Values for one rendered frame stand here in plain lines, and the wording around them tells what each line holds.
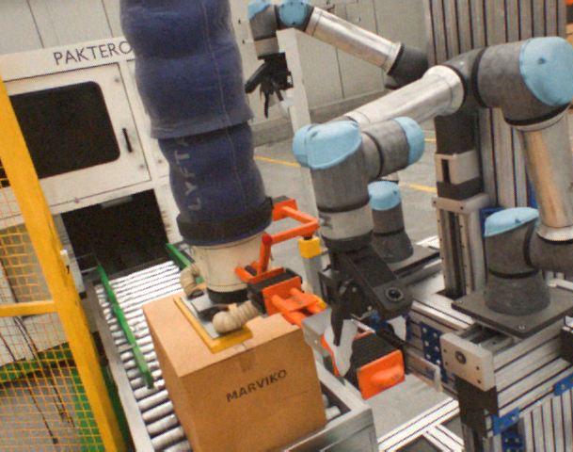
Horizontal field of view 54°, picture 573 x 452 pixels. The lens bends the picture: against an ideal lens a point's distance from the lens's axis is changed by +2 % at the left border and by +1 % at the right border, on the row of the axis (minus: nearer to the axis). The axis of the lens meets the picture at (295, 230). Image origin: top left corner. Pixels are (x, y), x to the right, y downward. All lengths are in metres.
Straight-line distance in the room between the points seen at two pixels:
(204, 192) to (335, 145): 0.55
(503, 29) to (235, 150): 0.72
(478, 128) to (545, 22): 0.30
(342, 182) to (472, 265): 0.96
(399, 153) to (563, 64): 0.41
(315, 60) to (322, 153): 11.19
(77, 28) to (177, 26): 9.23
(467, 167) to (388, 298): 0.89
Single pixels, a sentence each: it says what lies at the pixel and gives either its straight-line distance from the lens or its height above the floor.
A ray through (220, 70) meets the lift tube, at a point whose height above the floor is 1.71.
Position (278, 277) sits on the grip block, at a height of 1.29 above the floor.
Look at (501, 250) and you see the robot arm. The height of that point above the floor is 1.19.
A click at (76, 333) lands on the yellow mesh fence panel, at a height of 0.88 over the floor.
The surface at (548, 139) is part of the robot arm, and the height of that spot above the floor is 1.48.
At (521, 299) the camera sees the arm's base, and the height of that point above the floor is 1.07.
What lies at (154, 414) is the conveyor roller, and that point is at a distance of 2.25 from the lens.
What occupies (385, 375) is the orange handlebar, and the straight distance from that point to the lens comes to 0.82.
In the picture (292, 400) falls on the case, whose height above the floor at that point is 0.73.
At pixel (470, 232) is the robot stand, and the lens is 1.60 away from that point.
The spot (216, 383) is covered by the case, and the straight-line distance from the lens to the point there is 1.63.
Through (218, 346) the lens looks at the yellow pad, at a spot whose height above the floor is 1.16.
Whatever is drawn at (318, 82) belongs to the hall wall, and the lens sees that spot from 11.92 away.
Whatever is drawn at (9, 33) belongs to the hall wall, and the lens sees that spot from 10.27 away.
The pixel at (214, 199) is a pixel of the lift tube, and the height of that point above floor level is 1.45.
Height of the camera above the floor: 1.73
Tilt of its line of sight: 18 degrees down
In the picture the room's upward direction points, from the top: 11 degrees counter-clockwise
